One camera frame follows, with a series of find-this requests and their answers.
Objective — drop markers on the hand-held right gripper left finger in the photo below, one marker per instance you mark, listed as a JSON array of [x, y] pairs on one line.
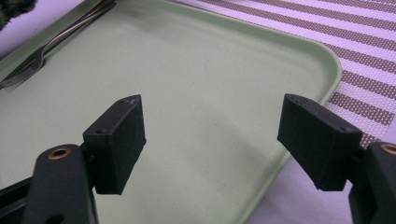
[[116, 146]]

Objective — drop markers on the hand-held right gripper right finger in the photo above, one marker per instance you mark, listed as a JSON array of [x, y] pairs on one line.
[[317, 144]]

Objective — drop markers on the light green plastic tray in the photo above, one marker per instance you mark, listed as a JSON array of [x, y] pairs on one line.
[[193, 81]]

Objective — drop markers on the silver metal fork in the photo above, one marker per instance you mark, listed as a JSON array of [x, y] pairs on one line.
[[35, 62]]

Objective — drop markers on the white table cover sheet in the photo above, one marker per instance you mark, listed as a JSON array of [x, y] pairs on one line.
[[295, 199]]

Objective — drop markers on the brown white striped placemat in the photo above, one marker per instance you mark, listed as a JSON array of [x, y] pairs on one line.
[[358, 40]]

